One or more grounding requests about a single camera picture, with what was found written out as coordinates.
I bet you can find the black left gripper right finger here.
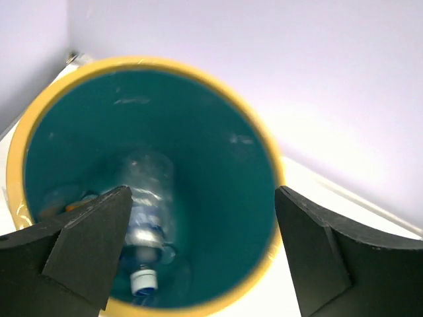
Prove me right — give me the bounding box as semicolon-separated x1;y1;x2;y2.
275;186;422;316

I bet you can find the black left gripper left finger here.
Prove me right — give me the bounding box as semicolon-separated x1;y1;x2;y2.
1;186;132;316

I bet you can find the orange juice bottle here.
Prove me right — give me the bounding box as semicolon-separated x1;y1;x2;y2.
36;185;99;221

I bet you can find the clear bottle blue label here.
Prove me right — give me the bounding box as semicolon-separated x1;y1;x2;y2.
120;207;176;298

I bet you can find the clear wide-mouth plastic jar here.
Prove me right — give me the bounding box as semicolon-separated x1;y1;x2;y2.
120;151;175;249

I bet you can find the teal bin yellow rim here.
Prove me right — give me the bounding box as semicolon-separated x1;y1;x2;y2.
6;57;284;316

